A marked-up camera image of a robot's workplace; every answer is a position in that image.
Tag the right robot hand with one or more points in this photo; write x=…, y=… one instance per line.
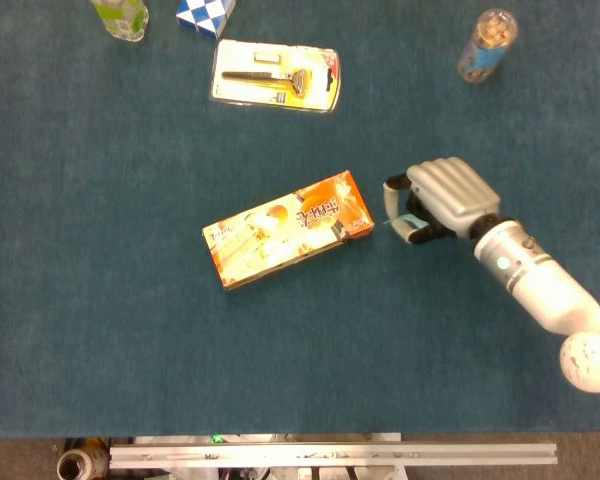
x=452, y=192

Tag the light blue paper strip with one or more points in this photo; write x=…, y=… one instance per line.
x=406, y=219

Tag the orange snack box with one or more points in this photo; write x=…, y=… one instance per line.
x=287, y=230

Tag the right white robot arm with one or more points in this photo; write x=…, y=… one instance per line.
x=545, y=290

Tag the clear cylinder snack jar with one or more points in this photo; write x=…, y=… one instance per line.
x=486, y=47

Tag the razor in yellow blister pack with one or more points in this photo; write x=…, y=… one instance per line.
x=276, y=76

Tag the blue white checkered snake puzzle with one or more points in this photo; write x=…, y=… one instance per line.
x=205, y=15

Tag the clear green-labelled water bottle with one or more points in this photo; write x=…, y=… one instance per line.
x=122, y=17

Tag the aluminium extrusion rail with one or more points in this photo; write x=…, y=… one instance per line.
x=332, y=455

